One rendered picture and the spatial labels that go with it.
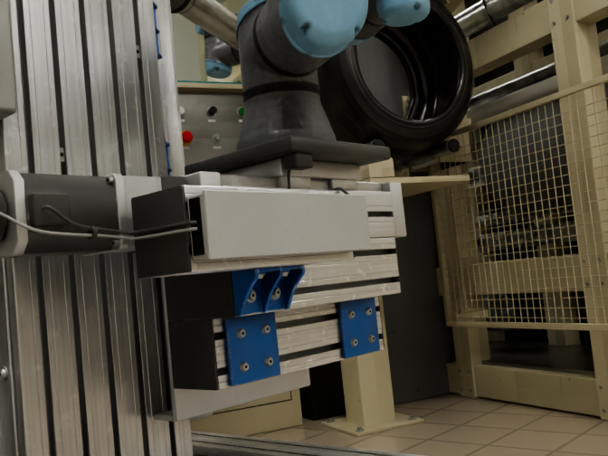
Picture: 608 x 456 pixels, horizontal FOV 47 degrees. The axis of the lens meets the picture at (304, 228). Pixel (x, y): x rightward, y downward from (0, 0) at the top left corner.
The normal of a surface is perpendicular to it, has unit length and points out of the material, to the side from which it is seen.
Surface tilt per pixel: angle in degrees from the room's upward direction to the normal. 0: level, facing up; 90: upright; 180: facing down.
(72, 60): 90
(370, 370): 90
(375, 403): 90
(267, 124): 73
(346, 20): 97
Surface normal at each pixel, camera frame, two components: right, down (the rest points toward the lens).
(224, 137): 0.43, -0.11
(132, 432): 0.74, -0.12
